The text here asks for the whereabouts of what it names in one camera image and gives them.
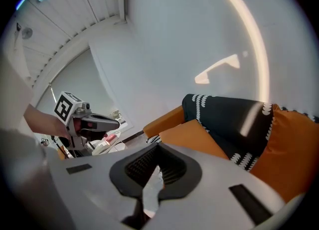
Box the large orange cushion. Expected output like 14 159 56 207
159 118 229 160
250 103 319 204

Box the window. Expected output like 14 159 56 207
107 109 128 125

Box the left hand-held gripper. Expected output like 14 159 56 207
54 91 121 151

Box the person's white shirt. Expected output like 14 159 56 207
0 46 52 230

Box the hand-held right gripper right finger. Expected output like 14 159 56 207
149 142 307 230

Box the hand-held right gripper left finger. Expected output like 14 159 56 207
46 142 160 230

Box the person's left forearm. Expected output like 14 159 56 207
23 103 72 140

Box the round ceiling sensor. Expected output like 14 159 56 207
21 27 33 40

